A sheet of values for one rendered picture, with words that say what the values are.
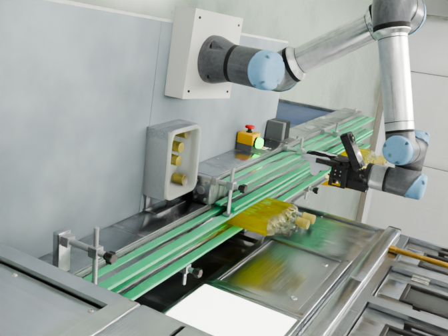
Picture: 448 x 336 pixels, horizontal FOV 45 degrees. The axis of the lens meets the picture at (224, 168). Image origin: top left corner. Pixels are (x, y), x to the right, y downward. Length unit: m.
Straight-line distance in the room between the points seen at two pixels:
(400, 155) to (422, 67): 6.17
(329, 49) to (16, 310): 1.15
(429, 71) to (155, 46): 6.18
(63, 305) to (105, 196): 0.67
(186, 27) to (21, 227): 0.74
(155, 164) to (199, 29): 0.43
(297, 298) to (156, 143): 0.64
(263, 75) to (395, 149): 0.44
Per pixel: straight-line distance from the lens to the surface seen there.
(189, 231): 1.69
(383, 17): 1.52
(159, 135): 1.65
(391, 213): 8.03
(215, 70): 1.69
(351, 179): 1.67
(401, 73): 1.50
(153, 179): 1.70
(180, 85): 1.69
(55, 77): 1.37
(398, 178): 1.62
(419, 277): 2.14
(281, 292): 1.76
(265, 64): 1.62
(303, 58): 1.72
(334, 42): 1.69
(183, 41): 1.68
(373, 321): 1.81
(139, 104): 1.63
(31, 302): 1.00
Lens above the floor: 1.72
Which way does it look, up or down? 27 degrees down
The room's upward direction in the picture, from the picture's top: 105 degrees clockwise
